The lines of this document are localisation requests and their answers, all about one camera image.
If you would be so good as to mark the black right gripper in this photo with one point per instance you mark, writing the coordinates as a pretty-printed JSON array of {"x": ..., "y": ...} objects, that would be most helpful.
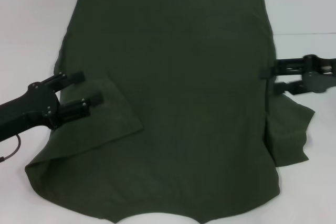
[{"x": 320, "y": 77}]

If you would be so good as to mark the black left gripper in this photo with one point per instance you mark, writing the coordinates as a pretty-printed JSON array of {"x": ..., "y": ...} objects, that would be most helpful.
[{"x": 31, "y": 108}]

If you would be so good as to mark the dark green t-shirt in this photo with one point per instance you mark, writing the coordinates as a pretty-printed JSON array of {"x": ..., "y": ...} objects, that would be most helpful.
[{"x": 170, "y": 77}]

